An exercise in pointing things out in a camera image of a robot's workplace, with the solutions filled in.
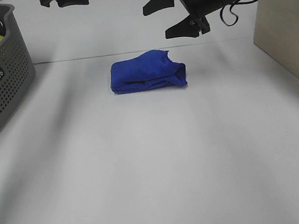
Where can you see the blue towel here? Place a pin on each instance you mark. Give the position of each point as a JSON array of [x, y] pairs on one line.
[[149, 71]]

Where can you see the grey perforated plastic basket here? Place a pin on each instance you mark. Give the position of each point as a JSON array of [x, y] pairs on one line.
[[17, 71]]

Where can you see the beige storage box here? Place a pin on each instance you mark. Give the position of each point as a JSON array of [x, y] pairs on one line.
[[277, 31]]

